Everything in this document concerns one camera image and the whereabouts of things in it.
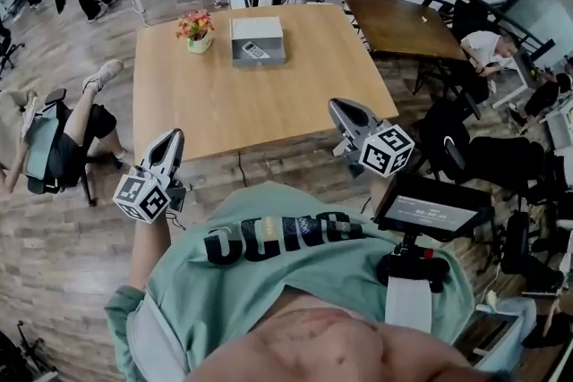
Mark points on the dark wooden table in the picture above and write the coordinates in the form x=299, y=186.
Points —
x=398, y=27

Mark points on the potted artificial flowers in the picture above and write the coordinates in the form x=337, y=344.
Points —
x=195, y=27

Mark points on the light wooden table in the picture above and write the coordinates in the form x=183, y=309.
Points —
x=268, y=103

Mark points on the black office chair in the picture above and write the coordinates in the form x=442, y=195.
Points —
x=447, y=134

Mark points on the white remote control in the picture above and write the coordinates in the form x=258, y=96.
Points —
x=255, y=50

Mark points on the grey-backed office chair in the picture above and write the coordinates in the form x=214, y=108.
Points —
x=42, y=143

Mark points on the white metal frame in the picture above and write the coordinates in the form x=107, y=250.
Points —
x=501, y=340

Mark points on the person's chin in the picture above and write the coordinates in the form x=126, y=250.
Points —
x=336, y=349

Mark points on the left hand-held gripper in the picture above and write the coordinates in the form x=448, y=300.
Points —
x=141, y=197

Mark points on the black chest-mounted monitor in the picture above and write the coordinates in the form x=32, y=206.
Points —
x=430, y=210

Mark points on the person's green printed shirt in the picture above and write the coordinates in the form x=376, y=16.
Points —
x=291, y=273

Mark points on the grey storage box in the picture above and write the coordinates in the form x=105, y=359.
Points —
x=256, y=29

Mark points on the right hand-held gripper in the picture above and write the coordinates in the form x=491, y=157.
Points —
x=385, y=150

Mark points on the person's right forearm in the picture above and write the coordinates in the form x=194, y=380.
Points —
x=379, y=190

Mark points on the person's left forearm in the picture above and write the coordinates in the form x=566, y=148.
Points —
x=150, y=255

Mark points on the black monitor mount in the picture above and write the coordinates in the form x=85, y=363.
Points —
x=412, y=266

